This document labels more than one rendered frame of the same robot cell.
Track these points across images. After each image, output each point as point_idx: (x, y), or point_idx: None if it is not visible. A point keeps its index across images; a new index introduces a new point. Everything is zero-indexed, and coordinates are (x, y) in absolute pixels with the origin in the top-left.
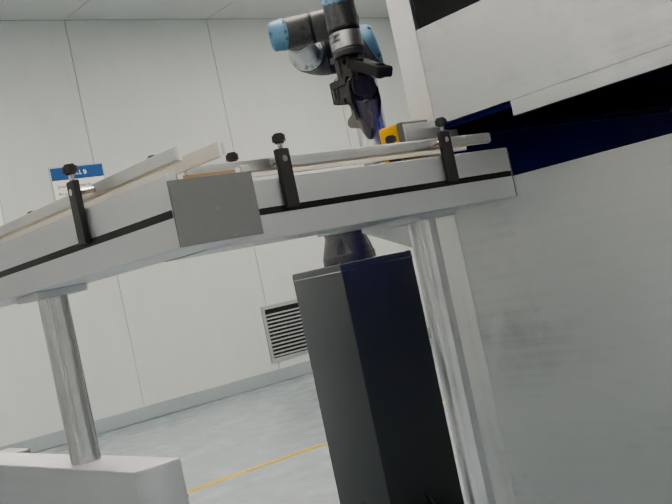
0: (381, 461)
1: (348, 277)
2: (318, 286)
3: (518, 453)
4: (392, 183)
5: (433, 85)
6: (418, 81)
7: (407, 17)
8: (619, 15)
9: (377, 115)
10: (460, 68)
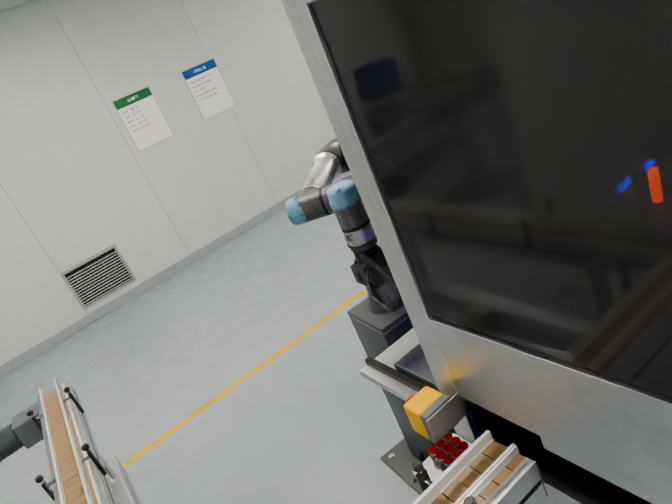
0: (430, 441)
1: (389, 336)
2: (367, 330)
3: None
4: None
5: (452, 368)
6: (436, 356)
7: (418, 304)
8: None
9: (397, 291)
10: (481, 377)
